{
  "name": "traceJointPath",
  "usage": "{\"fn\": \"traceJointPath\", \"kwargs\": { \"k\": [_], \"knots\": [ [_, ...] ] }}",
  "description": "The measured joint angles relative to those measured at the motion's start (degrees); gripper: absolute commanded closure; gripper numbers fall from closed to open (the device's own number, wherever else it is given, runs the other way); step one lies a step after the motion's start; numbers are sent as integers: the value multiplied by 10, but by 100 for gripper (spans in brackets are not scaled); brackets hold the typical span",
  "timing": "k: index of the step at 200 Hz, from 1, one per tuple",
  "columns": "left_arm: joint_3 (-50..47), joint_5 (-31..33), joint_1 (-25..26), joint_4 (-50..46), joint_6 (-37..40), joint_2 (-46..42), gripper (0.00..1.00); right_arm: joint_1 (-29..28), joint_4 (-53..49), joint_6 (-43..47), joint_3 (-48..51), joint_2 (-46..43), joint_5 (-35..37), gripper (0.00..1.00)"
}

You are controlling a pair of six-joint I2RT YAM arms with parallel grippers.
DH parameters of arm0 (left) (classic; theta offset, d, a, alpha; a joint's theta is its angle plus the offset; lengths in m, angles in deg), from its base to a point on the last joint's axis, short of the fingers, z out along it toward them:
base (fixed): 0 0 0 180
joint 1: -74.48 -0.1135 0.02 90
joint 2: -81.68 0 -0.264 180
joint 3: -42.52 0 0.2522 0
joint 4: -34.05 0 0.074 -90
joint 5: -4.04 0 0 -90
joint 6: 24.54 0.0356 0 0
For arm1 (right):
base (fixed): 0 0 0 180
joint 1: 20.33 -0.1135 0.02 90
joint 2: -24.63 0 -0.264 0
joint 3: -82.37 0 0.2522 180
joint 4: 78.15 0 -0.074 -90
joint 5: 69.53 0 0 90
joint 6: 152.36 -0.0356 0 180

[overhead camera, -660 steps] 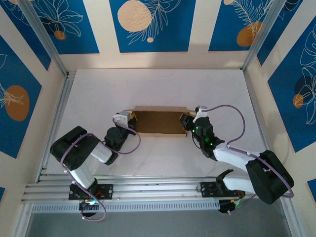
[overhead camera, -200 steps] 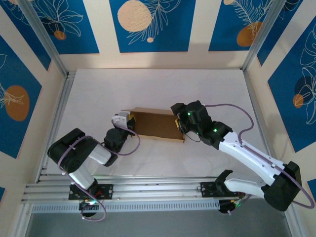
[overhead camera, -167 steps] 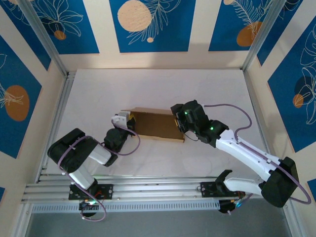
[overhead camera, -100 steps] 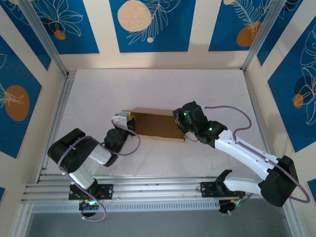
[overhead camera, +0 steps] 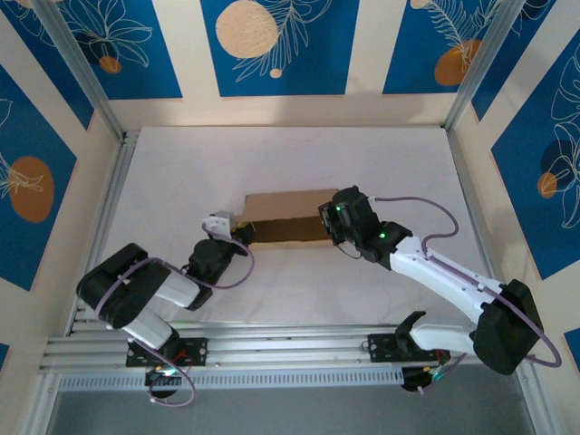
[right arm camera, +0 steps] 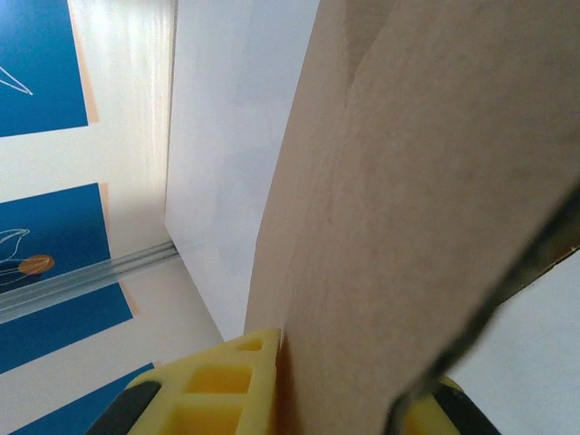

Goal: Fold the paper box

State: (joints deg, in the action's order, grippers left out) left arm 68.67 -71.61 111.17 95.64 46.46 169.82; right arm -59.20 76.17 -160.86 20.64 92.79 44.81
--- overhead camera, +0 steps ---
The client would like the black controller board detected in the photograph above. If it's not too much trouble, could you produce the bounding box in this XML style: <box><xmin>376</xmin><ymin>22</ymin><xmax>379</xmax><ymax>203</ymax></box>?
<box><xmin>143</xmin><ymin>364</ymin><xmax>182</xmax><ymax>400</ymax></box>
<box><xmin>401</xmin><ymin>365</ymin><xmax>443</xmax><ymax>395</ymax></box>

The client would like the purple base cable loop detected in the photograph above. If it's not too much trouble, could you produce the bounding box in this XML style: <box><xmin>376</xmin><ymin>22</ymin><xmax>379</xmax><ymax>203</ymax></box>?
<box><xmin>147</xmin><ymin>362</ymin><xmax>197</xmax><ymax>408</ymax></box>

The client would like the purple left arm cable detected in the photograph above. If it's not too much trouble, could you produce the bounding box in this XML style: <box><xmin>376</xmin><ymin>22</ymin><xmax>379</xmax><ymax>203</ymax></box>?
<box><xmin>93</xmin><ymin>226</ymin><xmax>256</xmax><ymax>321</ymax></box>

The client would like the aluminium corner post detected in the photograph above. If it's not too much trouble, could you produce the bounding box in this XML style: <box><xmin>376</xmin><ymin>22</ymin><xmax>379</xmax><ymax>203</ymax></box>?
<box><xmin>443</xmin><ymin>0</ymin><xmax>527</xmax><ymax>132</ymax></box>
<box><xmin>34</xmin><ymin>0</ymin><xmax>127</xmax><ymax>141</ymax></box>

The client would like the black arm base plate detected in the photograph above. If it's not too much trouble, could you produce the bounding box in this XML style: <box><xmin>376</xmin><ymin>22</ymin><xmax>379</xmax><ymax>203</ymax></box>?
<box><xmin>125</xmin><ymin>337</ymin><xmax>209</xmax><ymax>368</ymax></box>
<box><xmin>367</xmin><ymin>332</ymin><xmax>450</xmax><ymax>364</ymax></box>

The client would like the brown cardboard box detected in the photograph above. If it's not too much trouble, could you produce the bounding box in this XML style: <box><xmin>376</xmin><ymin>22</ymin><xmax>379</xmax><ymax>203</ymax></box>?
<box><xmin>235</xmin><ymin>188</ymin><xmax>341</xmax><ymax>251</ymax></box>

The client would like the aluminium side rail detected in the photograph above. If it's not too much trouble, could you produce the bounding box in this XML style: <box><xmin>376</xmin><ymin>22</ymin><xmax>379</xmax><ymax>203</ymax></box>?
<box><xmin>67</xmin><ymin>130</ymin><xmax>141</xmax><ymax>327</ymax></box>
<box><xmin>446</xmin><ymin>129</ymin><xmax>513</xmax><ymax>327</ymax></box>

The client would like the grey slotted cable duct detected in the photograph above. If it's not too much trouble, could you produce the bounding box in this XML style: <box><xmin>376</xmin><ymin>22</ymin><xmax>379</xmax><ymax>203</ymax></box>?
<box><xmin>56</xmin><ymin>367</ymin><xmax>404</xmax><ymax>393</ymax></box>

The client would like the aluminium front frame rail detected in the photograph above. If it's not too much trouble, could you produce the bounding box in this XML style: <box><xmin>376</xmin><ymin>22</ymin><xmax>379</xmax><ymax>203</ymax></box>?
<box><xmin>38</xmin><ymin>322</ymin><xmax>538</xmax><ymax>373</ymax></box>

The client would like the aluminium lower frame leg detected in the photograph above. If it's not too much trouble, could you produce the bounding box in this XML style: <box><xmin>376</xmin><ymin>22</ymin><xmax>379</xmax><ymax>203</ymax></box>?
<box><xmin>514</xmin><ymin>369</ymin><xmax>547</xmax><ymax>435</ymax></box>
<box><xmin>26</xmin><ymin>369</ymin><xmax>63</xmax><ymax>435</ymax></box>

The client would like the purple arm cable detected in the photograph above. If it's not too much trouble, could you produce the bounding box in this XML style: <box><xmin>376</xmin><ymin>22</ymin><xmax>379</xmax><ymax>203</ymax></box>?
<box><xmin>93</xmin><ymin>226</ymin><xmax>256</xmax><ymax>321</ymax></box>
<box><xmin>370</xmin><ymin>195</ymin><xmax>563</xmax><ymax>380</ymax></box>

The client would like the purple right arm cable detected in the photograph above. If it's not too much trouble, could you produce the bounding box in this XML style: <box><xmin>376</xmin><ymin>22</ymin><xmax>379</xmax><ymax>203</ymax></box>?
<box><xmin>370</xmin><ymin>195</ymin><xmax>563</xmax><ymax>380</ymax></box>

